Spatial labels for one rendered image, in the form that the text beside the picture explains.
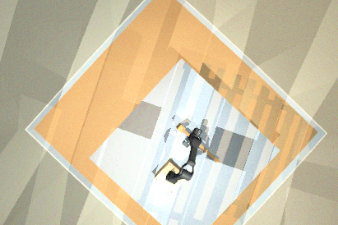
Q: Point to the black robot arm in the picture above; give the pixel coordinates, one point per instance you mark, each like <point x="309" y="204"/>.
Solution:
<point x="183" y="174"/>

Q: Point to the brown wooden post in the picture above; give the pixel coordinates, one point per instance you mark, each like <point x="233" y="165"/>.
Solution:
<point x="180" y="128"/>

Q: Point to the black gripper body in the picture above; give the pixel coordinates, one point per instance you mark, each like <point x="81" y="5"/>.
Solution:
<point x="186" y="143"/>

